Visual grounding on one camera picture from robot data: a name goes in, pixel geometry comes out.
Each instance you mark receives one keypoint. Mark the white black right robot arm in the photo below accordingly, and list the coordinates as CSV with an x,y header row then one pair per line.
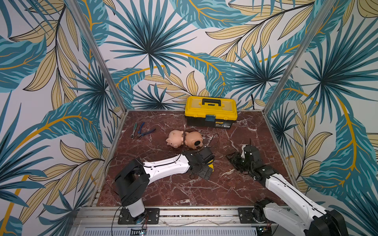
x,y
306,217

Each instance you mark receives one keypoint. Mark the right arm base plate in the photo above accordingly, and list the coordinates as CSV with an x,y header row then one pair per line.
x,y
246,215

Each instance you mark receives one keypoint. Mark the yellow black plastic toolbox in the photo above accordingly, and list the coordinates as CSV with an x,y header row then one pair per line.
x,y
210,112

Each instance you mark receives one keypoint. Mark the dark pink piggy bank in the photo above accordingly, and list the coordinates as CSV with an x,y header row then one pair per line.
x,y
191,138

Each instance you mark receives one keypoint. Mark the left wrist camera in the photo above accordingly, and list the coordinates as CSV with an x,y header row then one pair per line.
x,y
204,156

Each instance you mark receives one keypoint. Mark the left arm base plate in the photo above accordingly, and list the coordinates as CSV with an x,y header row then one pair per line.
x,y
149,216

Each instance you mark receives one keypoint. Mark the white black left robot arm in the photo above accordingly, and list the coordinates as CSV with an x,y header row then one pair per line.
x,y
133,180

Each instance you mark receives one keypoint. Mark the right aluminium corner post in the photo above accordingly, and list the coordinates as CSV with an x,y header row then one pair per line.
x,y
314,27

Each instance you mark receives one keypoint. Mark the yellow piggy bank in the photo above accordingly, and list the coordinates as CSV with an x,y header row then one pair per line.
x,y
210,165

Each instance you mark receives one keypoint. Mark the left aluminium corner post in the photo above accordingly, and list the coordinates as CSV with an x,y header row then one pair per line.
x,y
85,28

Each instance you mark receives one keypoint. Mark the aluminium front rail frame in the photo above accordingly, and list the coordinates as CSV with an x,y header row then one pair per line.
x,y
173,221

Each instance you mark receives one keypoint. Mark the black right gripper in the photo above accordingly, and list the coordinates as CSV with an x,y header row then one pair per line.
x,y
239,161

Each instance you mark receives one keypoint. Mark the light pink piggy bank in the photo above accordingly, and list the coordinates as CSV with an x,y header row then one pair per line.
x,y
175,138

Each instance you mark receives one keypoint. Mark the aluminium corner post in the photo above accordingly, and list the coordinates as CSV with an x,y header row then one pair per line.
x,y
314,27
85,28

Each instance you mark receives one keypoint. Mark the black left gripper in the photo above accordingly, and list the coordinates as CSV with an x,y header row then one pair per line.
x,y
206,173

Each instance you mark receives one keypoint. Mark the green handled wrench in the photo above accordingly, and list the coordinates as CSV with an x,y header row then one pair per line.
x,y
133,131

